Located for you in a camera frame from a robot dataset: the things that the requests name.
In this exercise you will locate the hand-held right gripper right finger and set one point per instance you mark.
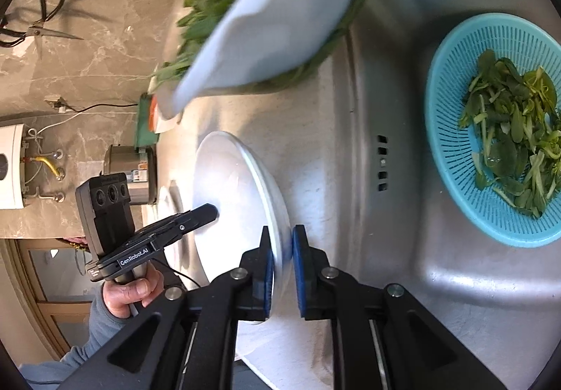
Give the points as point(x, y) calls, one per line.
point(300, 276)

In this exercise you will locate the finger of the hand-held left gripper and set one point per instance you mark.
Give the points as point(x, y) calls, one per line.
point(201, 217)

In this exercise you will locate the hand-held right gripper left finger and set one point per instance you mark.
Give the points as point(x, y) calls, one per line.
point(266, 276)

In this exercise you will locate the large white plate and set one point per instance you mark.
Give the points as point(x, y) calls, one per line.
point(236, 197)

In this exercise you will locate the white bowl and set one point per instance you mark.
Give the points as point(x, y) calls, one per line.
point(166, 123)

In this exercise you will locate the orange bowl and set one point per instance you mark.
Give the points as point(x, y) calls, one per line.
point(153, 118)

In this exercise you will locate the small white plate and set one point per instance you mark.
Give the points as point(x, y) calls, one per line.
point(285, 13)

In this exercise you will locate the person's left forearm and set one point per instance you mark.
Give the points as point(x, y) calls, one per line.
point(87, 342)

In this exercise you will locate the person's left hand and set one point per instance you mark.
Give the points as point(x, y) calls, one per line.
point(122, 293)

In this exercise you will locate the stainless steel pot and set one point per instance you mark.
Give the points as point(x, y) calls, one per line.
point(122, 171)

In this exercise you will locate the stainless steel sink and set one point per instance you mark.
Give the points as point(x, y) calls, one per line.
point(394, 241)

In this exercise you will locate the wooden framed door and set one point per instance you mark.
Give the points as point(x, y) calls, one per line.
point(44, 306)

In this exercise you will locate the white water heater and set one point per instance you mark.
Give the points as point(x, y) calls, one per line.
point(11, 166)

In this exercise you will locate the kitchen scissors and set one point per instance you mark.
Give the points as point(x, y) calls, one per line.
point(48, 32)

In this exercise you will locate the leafy greens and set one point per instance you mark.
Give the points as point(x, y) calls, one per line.
point(508, 131)
point(206, 0)

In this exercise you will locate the blue plastic colander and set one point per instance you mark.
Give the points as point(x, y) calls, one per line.
point(451, 109)

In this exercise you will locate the wall socket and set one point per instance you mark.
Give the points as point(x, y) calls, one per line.
point(55, 104)

